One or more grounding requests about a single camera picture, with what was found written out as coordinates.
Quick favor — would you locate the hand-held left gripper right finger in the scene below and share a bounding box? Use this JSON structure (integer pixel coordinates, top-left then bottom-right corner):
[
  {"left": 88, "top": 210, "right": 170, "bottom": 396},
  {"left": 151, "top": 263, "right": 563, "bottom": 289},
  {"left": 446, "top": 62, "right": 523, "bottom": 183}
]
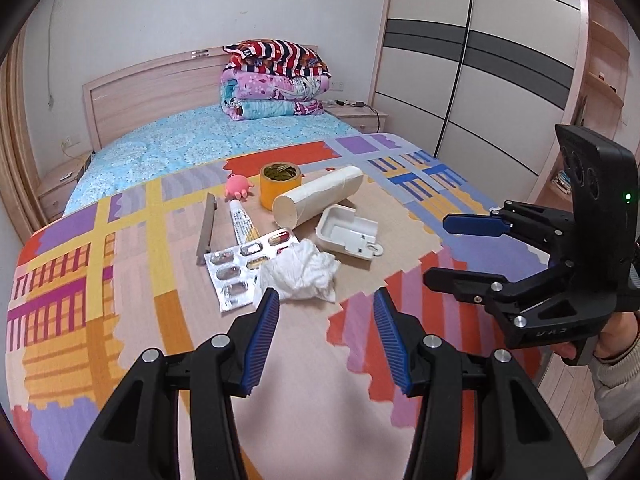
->
[{"left": 372, "top": 287, "right": 588, "bottom": 480}]

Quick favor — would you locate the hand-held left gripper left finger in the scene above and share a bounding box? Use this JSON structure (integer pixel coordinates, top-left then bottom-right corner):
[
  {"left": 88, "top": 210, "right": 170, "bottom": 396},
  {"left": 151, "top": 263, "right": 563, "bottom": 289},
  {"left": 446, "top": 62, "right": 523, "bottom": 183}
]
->
[{"left": 65, "top": 287, "right": 281, "bottom": 480}]

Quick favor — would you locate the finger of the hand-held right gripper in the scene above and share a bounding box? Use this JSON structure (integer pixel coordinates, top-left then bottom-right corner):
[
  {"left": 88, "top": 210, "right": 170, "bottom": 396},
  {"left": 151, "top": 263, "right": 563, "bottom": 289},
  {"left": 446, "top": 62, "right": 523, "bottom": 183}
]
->
[
  {"left": 442, "top": 201, "right": 576, "bottom": 266},
  {"left": 422, "top": 260, "right": 575, "bottom": 311}
]

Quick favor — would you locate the silver pill blister pack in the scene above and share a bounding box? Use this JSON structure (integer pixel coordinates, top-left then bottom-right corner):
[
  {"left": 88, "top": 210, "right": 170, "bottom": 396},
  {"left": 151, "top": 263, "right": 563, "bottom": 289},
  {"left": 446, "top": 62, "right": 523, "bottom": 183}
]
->
[{"left": 204, "top": 228, "right": 296, "bottom": 313}]

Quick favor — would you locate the white tissue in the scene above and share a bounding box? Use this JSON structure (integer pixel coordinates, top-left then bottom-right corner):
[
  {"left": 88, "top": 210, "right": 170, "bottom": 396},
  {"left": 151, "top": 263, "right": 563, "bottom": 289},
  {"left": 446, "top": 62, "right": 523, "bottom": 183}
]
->
[{"left": 253, "top": 239, "right": 342, "bottom": 305}]

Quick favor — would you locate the white plastic tray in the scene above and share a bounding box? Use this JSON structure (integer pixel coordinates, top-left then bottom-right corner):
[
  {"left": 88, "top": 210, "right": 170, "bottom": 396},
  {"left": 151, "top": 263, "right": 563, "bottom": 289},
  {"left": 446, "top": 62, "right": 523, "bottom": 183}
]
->
[{"left": 316, "top": 205, "right": 385, "bottom": 261}]

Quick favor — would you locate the grey metal strip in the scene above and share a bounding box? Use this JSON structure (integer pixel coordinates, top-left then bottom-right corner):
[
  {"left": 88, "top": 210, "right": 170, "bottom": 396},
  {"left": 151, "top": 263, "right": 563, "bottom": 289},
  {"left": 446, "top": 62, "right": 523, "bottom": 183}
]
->
[{"left": 196, "top": 193, "right": 219, "bottom": 267}]

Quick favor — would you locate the yellow tape roll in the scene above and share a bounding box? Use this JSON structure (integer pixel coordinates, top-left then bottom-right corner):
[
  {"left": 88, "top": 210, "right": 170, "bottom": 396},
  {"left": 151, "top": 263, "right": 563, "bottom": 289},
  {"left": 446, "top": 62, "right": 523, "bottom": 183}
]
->
[{"left": 259, "top": 161, "right": 302, "bottom": 209}]

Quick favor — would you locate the white paper roll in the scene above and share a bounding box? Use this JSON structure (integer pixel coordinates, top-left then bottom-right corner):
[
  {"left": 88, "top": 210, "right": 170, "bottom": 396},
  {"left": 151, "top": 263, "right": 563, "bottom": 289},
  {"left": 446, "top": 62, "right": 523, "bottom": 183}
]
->
[{"left": 272, "top": 166, "right": 364, "bottom": 230}]

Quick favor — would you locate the person's right hand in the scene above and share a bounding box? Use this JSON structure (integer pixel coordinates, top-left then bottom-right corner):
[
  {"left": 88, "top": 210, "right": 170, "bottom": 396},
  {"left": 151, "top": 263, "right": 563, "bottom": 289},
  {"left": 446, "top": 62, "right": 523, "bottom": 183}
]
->
[{"left": 551, "top": 309, "right": 640, "bottom": 362}]

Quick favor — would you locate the stack of books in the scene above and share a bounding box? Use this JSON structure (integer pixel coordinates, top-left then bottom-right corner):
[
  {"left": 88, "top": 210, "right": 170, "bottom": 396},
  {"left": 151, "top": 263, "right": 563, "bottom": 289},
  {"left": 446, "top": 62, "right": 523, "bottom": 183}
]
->
[{"left": 550, "top": 167, "right": 576, "bottom": 196}]

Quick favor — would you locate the white ointment tube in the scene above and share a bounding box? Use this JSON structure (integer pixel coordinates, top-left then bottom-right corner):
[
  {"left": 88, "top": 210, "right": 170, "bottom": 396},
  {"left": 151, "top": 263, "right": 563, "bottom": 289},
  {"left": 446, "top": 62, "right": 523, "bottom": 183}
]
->
[{"left": 228, "top": 199, "right": 261, "bottom": 243}]

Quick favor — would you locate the white sliding wardrobe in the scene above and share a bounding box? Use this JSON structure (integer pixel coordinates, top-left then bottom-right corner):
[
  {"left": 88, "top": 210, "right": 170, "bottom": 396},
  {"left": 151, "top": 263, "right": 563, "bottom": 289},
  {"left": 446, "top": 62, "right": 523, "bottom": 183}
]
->
[{"left": 372, "top": 0, "right": 586, "bottom": 206}]

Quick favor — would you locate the pink octopus toy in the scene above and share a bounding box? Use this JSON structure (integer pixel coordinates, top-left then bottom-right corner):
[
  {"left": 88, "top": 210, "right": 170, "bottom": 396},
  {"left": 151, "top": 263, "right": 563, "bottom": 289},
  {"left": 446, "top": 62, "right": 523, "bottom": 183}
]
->
[{"left": 225, "top": 172, "right": 256, "bottom": 204}]

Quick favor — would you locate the wooden nightstand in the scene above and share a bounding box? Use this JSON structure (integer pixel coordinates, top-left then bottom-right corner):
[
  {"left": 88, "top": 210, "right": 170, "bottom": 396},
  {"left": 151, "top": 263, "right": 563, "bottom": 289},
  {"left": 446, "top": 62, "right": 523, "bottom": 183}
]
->
[
  {"left": 37, "top": 152, "right": 93, "bottom": 223},
  {"left": 325, "top": 99, "right": 388, "bottom": 132},
  {"left": 322, "top": 102, "right": 390, "bottom": 133}
]

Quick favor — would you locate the right wooden nightstand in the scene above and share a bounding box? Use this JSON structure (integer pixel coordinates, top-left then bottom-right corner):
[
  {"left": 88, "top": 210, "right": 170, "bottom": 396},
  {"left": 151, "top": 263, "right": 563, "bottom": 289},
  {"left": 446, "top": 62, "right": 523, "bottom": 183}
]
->
[{"left": 325, "top": 99, "right": 388, "bottom": 132}]

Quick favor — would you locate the colourful patterned mat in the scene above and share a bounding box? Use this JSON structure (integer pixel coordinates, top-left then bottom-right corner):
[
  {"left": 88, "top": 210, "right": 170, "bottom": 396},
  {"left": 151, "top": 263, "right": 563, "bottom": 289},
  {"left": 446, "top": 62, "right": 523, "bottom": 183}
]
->
[{"left": 7, "top": 132, "right": 556, "bottom": 480}]

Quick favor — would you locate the wooden bed blue sheet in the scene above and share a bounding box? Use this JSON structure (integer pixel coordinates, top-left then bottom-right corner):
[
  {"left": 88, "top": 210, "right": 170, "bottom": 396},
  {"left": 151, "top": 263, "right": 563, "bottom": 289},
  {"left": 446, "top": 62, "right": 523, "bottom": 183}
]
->
[{"left": 62, "top": 105, "right": 361, "bottom": 218}]

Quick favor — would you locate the teal folded quilt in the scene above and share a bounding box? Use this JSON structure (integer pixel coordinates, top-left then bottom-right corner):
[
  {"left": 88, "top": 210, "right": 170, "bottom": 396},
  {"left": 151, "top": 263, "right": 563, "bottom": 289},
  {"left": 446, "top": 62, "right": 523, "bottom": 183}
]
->
[{"left": 221, "top": 95, "right": 326, "bottom": 121}]

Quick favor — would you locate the pink folded quilt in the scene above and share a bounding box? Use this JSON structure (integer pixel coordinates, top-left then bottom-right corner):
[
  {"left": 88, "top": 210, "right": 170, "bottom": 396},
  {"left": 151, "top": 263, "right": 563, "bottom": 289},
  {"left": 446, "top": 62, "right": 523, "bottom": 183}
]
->
[{"left": 220, "top": 67, "right": 333, "bottom": 102}]

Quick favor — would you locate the striped folded quilt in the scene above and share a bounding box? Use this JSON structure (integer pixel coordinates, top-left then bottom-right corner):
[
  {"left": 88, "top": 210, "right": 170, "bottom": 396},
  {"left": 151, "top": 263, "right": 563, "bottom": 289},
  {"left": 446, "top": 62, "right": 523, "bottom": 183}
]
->
[{"left": 222, "top": 39, "right": 331, "bottom": 78}]

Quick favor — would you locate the wooden headboard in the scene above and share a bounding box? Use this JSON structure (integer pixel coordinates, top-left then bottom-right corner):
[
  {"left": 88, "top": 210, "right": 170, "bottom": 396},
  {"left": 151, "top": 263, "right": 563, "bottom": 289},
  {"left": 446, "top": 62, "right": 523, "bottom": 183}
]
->
[{"left": 82, "top": 45, "right": 321, "bottom": 151}]

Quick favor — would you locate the beige curtain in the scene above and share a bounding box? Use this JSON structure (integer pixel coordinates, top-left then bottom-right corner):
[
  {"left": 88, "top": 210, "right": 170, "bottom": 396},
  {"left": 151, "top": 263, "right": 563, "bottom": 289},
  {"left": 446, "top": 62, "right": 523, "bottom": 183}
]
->
[{"left": 0, "top": 25, "right": 48, "bottom": 241}]

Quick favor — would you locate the pink wall shelf unit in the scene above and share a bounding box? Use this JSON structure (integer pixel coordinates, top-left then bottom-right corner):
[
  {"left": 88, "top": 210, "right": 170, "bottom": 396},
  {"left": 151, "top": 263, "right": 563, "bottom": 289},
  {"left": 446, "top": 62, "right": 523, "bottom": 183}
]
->
[{"left": 530, "top": 0, "right": 636, "bottom": 206}]

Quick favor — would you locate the grey wall cable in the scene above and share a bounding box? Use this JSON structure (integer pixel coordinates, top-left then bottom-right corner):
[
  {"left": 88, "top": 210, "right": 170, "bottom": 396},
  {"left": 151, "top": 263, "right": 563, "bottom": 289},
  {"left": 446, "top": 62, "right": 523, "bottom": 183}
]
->
[{"left": 46, "top": 0, "right": 57, "bottom": 109}]

